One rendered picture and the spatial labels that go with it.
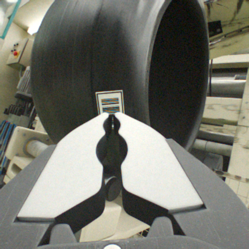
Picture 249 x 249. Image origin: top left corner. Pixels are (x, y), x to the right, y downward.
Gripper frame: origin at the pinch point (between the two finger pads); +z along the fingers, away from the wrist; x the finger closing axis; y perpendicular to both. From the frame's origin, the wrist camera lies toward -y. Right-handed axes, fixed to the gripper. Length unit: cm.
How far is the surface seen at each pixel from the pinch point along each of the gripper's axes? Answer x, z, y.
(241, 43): 57, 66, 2
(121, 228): 0.4, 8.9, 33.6
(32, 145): -24.3, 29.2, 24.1
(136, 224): 4.0, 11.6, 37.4
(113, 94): 0.1, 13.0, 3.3
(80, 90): -5.1, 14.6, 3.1
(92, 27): -2.5, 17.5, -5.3
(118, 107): 0.8, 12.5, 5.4
